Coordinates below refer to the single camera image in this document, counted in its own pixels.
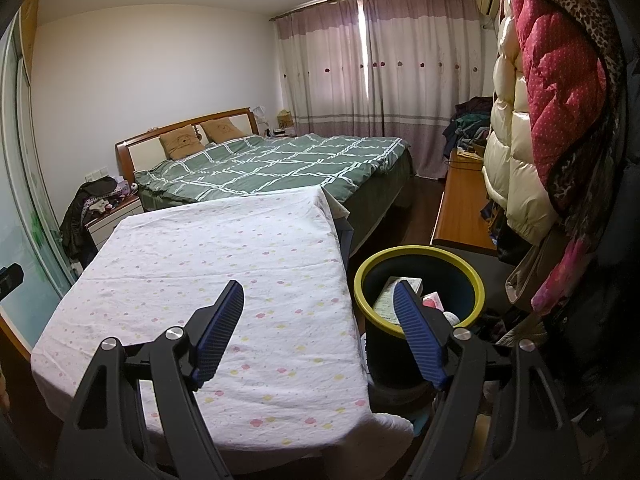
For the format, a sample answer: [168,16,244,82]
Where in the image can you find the green printed leaflet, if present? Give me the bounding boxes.
[372,276,423,325]

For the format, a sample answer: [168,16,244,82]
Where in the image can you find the green white drink bottle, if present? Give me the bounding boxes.
[442,311,460,326]

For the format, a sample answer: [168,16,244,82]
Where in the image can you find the pink carton box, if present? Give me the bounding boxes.
[422,292,445,312]

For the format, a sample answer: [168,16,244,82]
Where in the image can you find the yellow rimmed black trash bin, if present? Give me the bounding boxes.
[354,245,486,414]

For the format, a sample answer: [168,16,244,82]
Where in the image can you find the dark clothes on nightstand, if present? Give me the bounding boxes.
[61,176,131,268]

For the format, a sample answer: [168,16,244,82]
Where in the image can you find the white bedside nightstand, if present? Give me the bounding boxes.
[87,195,143,250]

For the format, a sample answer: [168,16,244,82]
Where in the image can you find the pink floral garment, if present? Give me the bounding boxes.
[530,238,591,315]

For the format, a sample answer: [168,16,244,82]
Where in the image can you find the wooden bed headboard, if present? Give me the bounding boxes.
[115,107,259,183]

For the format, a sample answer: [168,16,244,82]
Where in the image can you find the white dotted table cloth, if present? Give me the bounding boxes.
[30,185,413,479]

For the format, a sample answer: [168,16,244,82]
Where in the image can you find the left brown pillow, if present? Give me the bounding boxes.
[160,125,204,160]

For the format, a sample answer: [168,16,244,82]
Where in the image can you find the brown pillow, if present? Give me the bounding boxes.
[201,118,246,144]
[160,125,204,160]

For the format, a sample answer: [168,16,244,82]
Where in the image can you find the wooden low cabinet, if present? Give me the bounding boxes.
[431,151,497,256]

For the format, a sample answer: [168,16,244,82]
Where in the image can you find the right brown pillow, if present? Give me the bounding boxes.
[201,118,246,144]

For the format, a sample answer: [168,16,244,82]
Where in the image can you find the cream puffer jacket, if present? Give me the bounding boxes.
[482,0,556,245]

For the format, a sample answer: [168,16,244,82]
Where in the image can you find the green plaid bed duvet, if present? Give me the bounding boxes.
[134,134,413,204]

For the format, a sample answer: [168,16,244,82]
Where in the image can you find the pile of clothes by curtain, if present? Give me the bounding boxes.
[442,96,492,159]

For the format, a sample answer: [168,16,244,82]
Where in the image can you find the red dotted puffer jacket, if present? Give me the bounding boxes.
[513,0,623,214]

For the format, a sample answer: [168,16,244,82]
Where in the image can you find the pink white curtains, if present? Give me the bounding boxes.
[273,0,486,179]

